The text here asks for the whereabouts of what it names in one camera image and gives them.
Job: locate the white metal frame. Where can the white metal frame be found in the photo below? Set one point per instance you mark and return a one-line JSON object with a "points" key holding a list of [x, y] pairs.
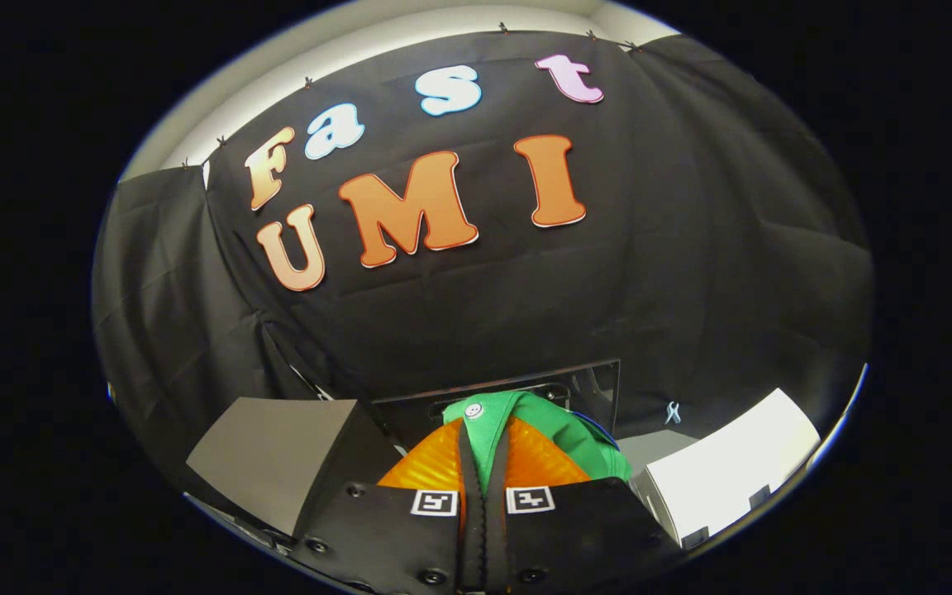
{"points": [[316, 390]]}

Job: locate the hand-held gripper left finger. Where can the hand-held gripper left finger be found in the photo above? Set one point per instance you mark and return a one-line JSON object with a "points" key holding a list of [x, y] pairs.
{"points": [[472, 537]]}

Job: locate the row of black cloth clips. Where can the row of black cloth clips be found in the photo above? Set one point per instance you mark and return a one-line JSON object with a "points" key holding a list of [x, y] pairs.
{"points": [[308, 81]]}

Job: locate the white box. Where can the white box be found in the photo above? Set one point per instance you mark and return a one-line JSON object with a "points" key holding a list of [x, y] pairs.
{"points": [[732, 463]]}

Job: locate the green shirt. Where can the green shirt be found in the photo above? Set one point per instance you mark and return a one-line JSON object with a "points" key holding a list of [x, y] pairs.
{"points": [[542, 417]]}

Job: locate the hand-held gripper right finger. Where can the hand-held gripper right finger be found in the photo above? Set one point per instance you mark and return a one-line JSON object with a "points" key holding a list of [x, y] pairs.
{"points": [[497, 537]]}

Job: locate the grey box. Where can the grey box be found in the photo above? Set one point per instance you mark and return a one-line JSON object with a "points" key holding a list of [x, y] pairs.
{"points": [[269, 454]]}

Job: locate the small pale clip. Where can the small pale clip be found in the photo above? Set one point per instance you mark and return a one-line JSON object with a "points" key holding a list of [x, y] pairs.
{"points": [[673, 411]]}

